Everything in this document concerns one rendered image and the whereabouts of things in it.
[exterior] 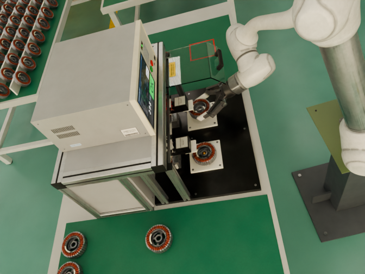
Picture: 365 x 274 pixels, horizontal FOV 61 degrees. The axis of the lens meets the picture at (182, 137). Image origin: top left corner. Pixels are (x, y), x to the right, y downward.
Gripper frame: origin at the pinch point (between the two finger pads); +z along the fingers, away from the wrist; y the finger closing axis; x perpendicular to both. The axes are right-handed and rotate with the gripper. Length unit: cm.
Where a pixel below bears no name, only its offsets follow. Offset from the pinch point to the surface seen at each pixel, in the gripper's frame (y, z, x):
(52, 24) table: 130, 107, 54
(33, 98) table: 47, 105, 50
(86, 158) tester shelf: -37, 21, 45
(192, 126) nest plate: -6.0, 8.1, -1.8
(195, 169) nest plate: -30.4, 7.9, -2.0
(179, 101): -0.5, 3.1, 11.4
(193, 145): -24.3, 1.2, 5.5
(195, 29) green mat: 76, 4, -7
